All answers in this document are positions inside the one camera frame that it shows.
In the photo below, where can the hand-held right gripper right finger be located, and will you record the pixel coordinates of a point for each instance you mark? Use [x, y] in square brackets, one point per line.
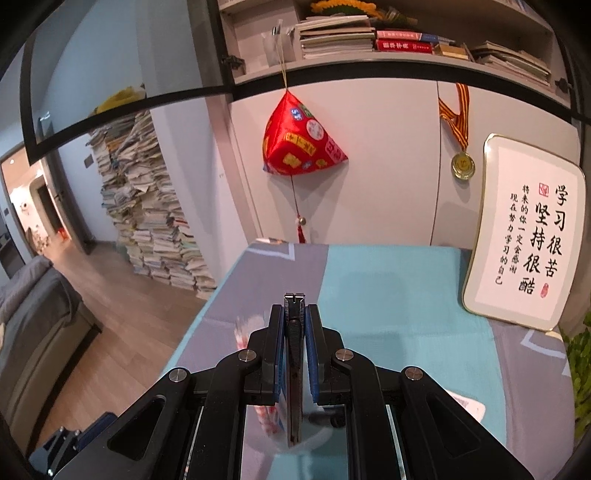
[314, 383]

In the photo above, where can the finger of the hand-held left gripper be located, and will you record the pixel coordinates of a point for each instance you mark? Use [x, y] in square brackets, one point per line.
[51, 450]
[98, 423]

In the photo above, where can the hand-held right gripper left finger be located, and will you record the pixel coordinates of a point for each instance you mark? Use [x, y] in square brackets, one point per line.
[278, 383]

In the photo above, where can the black pen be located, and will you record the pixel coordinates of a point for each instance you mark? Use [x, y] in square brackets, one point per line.
[294, 350]

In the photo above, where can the clear plastic cup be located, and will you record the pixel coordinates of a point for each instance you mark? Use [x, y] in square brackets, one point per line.
[277, 443]

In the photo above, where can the pink patterned pen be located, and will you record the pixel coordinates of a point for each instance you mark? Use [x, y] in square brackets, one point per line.
[243, 333]

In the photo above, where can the grey sofa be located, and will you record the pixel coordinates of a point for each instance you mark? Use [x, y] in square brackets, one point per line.
[37, 332]

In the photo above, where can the tall pile of books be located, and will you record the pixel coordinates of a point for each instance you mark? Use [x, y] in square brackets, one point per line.
[147, 207]

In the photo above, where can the red pyramid hanging ornament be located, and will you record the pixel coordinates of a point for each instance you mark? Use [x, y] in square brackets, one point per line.
[300, 143]

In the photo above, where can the framed calligraphy sign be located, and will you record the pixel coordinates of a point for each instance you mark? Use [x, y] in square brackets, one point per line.
[521, 230]

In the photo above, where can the gold medal with striped ribbon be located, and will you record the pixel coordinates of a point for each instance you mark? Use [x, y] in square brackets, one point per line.
[463, 164]

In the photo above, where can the green leafy plant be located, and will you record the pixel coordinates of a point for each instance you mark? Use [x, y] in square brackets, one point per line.
[579, 360]

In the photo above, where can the clear cup on shelf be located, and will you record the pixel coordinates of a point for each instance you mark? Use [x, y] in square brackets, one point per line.
[277, 44]

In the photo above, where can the stack of flat magazines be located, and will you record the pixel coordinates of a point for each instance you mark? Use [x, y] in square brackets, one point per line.
[337, 37]

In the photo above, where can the red hardcover books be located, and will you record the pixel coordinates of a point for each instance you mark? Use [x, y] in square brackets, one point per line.
[404, 42]

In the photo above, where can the small stack of books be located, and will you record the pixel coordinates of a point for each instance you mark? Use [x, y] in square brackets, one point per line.
[452, 48]

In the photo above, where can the black framed glass cabinet door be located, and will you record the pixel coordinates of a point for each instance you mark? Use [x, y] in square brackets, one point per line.
[115, 55]

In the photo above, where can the yellow and green sunflower decoration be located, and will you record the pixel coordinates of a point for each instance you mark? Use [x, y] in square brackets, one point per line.
[346, 7]

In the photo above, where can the wide stack of worn booklets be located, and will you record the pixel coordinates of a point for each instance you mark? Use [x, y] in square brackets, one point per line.
[512, 60]

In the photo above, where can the dark wall switch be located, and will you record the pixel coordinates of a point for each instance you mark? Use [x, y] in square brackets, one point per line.
[87, 160]

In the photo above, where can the grey wall bookshelf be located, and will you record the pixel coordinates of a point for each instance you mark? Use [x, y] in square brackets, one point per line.
[369, 69]

